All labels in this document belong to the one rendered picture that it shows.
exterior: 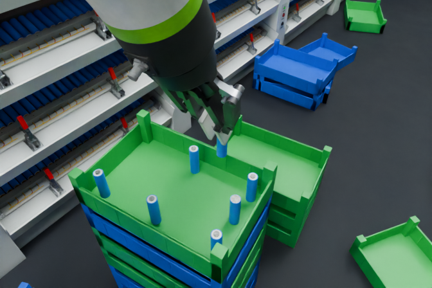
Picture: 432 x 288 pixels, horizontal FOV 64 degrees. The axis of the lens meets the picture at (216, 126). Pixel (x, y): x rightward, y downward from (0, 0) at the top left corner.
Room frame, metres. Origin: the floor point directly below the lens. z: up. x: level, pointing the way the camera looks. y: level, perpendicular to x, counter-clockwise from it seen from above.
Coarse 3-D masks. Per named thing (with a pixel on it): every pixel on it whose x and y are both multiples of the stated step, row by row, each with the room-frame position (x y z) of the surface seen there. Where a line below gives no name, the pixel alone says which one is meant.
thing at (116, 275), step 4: (260, 256) 0.39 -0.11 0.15; (108, 264) 0.37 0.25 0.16; (256, 264) 0.38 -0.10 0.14; (112, 268) 0.36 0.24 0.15; (256, 268) 0.38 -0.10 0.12; (112, 272) 0.37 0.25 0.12; (116, 272) 0.36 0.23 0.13; (120, 272) 0.37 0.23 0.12; (252, 272) 0.36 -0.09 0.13; (256, 272) 0.38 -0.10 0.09; (116, 276) 0.36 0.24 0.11; (120, 276) 0.36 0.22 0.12; (124, 276) 0.35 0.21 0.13; (128, 276) 0.37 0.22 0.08; (252, 276) 0.36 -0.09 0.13; (120, 280) 0.36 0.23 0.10; (124, 280) 0.35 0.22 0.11; (128, 280) 0.34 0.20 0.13; (132, 280) 0.36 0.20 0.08; (248, 280) 0.34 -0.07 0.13; (252, 280) 0.36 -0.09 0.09; (124, 284) 0.35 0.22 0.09; (128, 284) 0.35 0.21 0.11; (132, 284) 0.34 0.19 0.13; (136, 284) 0.33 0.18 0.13; (248, 284) 0.34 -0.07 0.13
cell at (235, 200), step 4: (232, 196) 0.33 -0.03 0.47; (236, 196) 0.33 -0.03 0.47; (232, 200) 0.33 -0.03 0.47; (236, 200) 0.33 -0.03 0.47; (240, 200) 0.33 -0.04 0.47; (232, 204) 0.32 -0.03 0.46; (236, 204) 0.32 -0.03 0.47; (240, 204) 0.33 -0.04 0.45; (232, 208) 0.32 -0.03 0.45; (236, 208) 0.32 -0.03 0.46; (232, 212) 0.32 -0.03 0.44; (236, 212) 0.32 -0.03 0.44; (232, 216) 0.32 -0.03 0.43; (236, 216) 0.32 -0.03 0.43; (232, 220) 0.32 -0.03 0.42; (236, 220) 0.32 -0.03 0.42
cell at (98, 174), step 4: (96, 172) 0.38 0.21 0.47; (100, 172) 0.39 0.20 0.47; (96, 176) 0.38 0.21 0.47; (100, 176) 0.38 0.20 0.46; (104, 176) 0.39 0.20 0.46; (96, 180) 0.38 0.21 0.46; (100, 180) 0.38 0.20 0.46; (104, 180) 0.38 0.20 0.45; (96, 184) 0.38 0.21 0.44; (100, 184) 0.38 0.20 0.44; (104, 184) 0.38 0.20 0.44; (100, 188) 0.38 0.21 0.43; (104, 188) 0.38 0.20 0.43; (108, 188) 0.39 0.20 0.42; (100, 192) 0.38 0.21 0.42; (104, 192) 0.38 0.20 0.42; (108, 192) 0.38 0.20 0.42; (104, 196) 0.38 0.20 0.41; (108, 196) 0.38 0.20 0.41
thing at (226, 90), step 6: (216, 78) 0.32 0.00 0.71; (222, 84) 0.32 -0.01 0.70; (222, 90) 0.32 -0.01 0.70; (228, 90) 0.32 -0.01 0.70; (234, 90) 0.32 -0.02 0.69; (222, 96) 0.32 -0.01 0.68; (228, 96) 0.32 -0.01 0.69; (234, 96) 0.31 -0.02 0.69; (240, 96) 0.32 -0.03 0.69; (222, 102) 0.32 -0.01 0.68
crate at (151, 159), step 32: (160, 128) 0.52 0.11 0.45; (128, 160) 0.47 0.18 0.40; (160, 160) 0.47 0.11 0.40; (224, 160) 0.44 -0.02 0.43; (96, 192) 0.39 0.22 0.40; (128, 192) 0.39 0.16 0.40; (160, 192) 0.39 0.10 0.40; (192, 192) 0.39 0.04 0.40; (224, 192) 0.39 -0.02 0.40; (256, 192) 0.39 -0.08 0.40; (128, 224) 0.31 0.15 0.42; (160, 224) 0.32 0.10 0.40; (192, 224) 0.32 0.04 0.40; (224, 224) 0.32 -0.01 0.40; (192, 256) 0.25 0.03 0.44; (224, 256) 0.23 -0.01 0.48
